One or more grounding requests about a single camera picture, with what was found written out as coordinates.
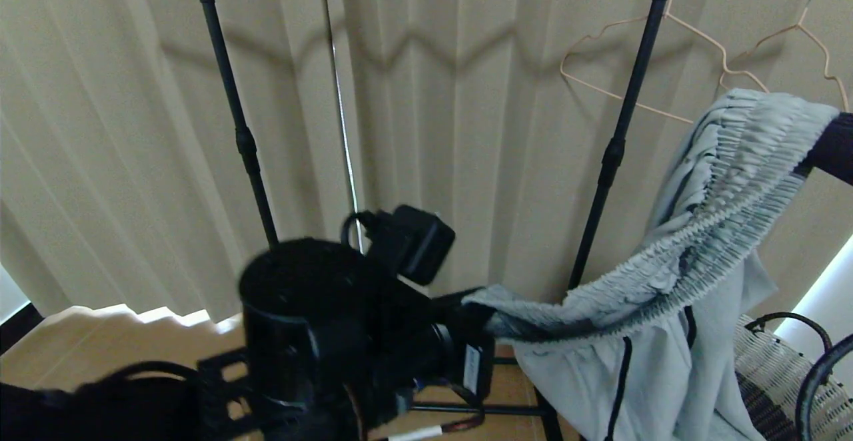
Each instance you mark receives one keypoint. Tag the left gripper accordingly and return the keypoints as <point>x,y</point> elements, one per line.
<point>433,361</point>

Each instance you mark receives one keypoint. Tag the pale grey shorts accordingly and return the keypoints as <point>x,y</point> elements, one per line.
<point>666,374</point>

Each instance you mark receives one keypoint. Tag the pink clothes hanger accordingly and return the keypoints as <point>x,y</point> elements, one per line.
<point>816,38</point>
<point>713,42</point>

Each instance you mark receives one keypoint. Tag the black clothes rack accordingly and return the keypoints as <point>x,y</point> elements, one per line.
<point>620,134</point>

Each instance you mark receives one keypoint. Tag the white laundry basket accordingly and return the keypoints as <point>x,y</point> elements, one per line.
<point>766,368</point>

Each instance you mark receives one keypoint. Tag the beige curtain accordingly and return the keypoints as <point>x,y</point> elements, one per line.
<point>433,128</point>

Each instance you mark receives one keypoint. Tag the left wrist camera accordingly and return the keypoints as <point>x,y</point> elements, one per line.
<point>416,244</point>

